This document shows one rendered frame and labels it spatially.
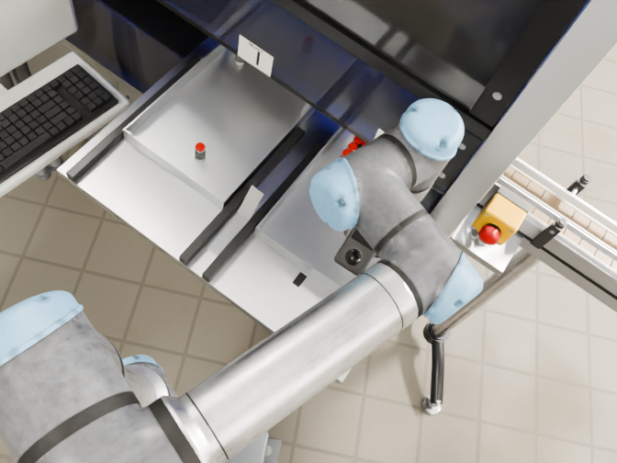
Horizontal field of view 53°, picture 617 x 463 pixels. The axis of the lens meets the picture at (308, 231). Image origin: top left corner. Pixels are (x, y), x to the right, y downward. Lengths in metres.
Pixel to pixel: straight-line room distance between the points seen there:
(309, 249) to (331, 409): 0.92
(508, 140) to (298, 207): 0.45
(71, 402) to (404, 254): 0.36
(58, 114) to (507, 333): 1.65
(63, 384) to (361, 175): 0.37
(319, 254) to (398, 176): 0.56
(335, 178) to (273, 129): 0.70
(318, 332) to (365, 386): 1.50
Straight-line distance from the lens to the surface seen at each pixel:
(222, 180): 1.30
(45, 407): 0.60
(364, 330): 0.63
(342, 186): 0.68
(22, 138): 1.45
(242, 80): 1.45
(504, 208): 1.24
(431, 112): 0.74
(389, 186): 0.69
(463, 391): 2.22
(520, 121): 1.05
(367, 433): 2.09
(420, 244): 0.67
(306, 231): 1.26
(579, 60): 0.95
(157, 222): 1.25
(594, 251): 1.43
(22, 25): 1.53
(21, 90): 1.56
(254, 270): 1.21
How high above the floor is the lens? 2.00
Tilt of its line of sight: 63 degrees down
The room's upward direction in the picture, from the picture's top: 21 degrees clockwise
